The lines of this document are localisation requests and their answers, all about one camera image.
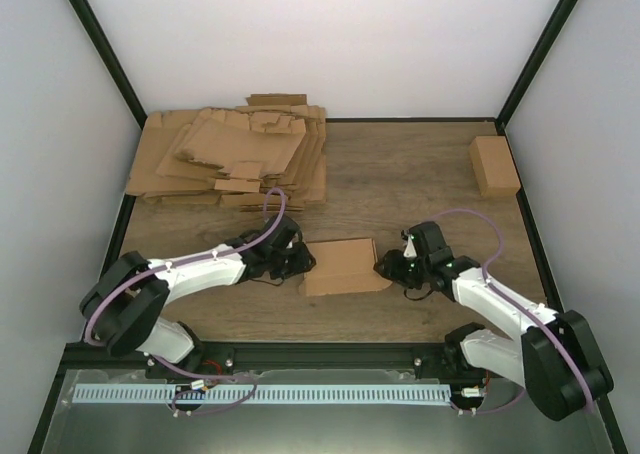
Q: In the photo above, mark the folded brown cardboard box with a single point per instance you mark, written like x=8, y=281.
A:
x=493, y=166

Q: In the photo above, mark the brown cardboard box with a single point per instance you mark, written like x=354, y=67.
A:
x=493, y=166
x=343, y=267

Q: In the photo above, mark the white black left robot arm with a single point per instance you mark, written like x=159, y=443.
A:
x=123, y=310

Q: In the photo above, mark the black right corner frame post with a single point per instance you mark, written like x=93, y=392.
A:
x=546, y=40

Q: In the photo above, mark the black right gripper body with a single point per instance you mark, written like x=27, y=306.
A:
x=409, y=275

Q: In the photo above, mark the clear acrylic front plate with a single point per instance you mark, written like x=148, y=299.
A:
x=118, y=428

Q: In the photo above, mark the black corner frame post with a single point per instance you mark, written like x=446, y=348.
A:
x=104, y=49
x=546, y=40

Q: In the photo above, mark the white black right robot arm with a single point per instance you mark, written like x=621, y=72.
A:
x=554, y=357

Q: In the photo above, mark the light blue slotted strip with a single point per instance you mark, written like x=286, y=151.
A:
x=403, y=394

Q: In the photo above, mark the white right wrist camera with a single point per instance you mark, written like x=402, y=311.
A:
x=409, y=251

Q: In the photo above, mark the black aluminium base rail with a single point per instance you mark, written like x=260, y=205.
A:
x=424, y=360

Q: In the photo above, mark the stack of flat cardboard blanks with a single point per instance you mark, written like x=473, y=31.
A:
x=232, y=157

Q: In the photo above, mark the black left corner frame post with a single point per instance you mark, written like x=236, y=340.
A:
x=104, y=49

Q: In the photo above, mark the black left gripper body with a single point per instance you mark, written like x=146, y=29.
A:
x=284, y=266

